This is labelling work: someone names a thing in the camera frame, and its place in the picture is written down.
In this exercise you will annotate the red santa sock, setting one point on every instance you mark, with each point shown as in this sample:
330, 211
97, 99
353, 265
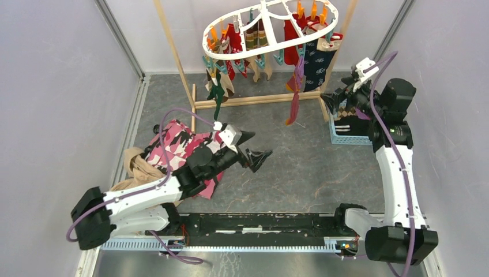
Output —
290, 53
314, 24

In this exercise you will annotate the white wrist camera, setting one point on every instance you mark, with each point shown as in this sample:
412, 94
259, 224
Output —
229, 134
363, 71

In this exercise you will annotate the red patterned christmas sock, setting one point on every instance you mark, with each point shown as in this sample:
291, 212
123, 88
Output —
231, 44

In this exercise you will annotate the dark green sock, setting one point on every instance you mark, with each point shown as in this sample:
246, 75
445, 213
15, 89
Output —
216, 93

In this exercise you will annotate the white oval clip hanger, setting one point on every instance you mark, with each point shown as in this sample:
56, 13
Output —
264, 12

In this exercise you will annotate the beige cloth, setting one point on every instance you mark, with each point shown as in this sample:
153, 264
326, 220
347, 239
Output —
140, 172

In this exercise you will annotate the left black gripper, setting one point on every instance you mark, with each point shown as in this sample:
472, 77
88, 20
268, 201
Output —
256, 157

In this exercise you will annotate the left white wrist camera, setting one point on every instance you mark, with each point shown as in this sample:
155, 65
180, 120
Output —
229, 134

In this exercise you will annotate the blue plastic basket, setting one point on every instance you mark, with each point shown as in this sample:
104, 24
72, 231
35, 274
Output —
346, 140

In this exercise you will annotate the navy santa hat sock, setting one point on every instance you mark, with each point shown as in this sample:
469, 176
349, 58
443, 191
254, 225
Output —
330, 48

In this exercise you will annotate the purple maroon striped sock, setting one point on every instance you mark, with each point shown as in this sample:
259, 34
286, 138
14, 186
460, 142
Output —
294, 85

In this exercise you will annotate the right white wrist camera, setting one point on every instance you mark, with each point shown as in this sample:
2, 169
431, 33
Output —
363, 71

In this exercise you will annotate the wooden hanger stand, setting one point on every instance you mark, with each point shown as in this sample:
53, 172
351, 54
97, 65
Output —
211, 67

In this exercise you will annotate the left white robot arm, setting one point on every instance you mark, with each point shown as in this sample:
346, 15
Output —
98, 215

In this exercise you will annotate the socks pile in basket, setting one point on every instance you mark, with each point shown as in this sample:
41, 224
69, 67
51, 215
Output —
347, 123

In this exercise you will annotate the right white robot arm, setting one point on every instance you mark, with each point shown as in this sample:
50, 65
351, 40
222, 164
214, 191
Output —
403, 234

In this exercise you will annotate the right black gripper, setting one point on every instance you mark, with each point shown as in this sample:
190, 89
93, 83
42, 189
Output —
333, 100

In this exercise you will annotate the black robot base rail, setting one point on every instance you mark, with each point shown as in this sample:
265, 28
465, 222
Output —
258, 229

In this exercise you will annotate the pink camouflage cloth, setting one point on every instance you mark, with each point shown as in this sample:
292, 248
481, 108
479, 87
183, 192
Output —
179, 142

